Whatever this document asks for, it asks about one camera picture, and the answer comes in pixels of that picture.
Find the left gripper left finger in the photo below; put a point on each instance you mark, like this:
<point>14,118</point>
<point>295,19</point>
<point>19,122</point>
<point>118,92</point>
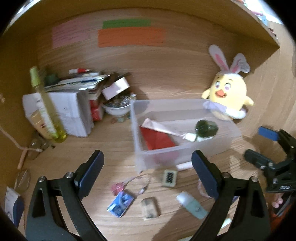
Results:
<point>45,220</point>

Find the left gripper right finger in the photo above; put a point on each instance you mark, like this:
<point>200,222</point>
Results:
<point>251,218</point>

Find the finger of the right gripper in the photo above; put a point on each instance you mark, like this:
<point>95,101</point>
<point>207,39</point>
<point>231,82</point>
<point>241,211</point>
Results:
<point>286,141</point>
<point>258,160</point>

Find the dark green glass bottle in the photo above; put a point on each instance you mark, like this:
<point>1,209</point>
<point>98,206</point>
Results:
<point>205,129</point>

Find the teal white lotion bottle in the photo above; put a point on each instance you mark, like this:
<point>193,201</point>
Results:
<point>191,205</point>

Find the pink white cosmetic tube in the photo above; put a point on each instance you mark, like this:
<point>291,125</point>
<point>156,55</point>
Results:
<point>184,166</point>

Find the mahjong tile block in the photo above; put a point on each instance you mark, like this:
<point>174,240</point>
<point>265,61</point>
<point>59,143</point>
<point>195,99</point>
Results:
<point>169,178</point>

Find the pink charm keychain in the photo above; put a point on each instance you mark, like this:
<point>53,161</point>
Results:
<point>142,181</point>

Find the beige eraser block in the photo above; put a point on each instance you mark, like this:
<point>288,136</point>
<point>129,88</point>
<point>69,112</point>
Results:
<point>149,208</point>

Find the red paper packet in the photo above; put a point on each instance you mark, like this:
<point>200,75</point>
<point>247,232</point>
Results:
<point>156,140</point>

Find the orange sleeve forearm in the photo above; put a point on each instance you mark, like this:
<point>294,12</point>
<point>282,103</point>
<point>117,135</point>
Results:
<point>276,216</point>

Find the right hand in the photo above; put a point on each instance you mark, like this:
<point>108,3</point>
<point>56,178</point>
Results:
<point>277,200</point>

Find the blue white card box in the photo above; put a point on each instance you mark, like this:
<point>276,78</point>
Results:
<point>13,206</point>

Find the eyeglasses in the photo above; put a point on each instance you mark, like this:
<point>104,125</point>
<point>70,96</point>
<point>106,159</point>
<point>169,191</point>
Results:
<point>36,147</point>

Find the yellow chick plush toy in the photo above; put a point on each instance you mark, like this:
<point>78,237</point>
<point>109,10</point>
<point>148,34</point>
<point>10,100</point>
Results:
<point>227,95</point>

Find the clear plastic storage bin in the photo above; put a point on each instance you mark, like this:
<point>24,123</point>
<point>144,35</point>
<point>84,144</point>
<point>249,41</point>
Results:
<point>179,116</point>

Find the yellow green spray bottle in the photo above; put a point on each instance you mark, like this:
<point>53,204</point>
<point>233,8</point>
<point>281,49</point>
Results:
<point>46,108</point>

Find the beige cosmetic tube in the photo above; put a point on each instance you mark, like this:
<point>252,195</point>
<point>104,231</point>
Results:
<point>38,123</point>

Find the white folded paper stack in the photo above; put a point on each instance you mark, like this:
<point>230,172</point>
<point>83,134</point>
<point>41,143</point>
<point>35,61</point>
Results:
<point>74,112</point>

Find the red book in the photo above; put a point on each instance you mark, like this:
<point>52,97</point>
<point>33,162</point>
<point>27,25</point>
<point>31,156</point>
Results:
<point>97,110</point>

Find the white bowl of stones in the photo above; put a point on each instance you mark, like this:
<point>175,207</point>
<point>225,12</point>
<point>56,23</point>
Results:
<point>120,105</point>

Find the stack of papers and books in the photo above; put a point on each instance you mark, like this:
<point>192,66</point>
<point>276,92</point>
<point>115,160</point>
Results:
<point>91,83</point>

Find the small white cardboard box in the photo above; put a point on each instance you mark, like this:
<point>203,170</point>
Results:
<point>115,88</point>

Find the red white marker pen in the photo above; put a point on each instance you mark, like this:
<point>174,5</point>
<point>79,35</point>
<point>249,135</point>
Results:
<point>79,71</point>

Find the green sticky note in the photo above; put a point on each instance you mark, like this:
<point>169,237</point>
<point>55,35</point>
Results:
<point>122,23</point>

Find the orange sticky note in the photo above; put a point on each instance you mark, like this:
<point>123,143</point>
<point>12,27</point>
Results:
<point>142,36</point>

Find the pink sticky note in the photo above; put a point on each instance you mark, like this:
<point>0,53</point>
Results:
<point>69,32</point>

